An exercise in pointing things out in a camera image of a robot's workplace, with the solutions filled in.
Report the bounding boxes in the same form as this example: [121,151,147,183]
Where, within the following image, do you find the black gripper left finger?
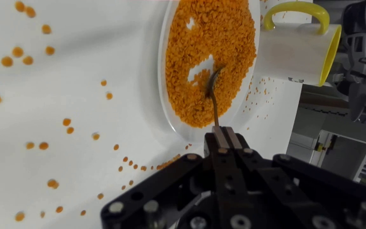
[101,125,233,229]

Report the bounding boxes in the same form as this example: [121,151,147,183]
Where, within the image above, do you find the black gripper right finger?
[225,125,366,229]

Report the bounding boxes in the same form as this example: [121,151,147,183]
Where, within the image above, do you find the metal spoon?
[204,63,228,129]

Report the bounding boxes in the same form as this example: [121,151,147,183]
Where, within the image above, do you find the white bowl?
[157,0,263,143]

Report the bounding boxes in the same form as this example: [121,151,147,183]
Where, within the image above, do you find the white box machine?
[285,82,366,188]

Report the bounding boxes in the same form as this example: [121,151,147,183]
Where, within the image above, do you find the round white table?
[0,0,305,229]

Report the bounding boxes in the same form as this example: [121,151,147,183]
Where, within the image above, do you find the orange lentils heap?
[164,0,258,129]

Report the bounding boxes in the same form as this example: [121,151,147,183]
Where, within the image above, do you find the scattered orange lentils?
[0,0,277,229]

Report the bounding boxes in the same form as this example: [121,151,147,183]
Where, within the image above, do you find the white mug yellow handle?
[253,0,345,87]

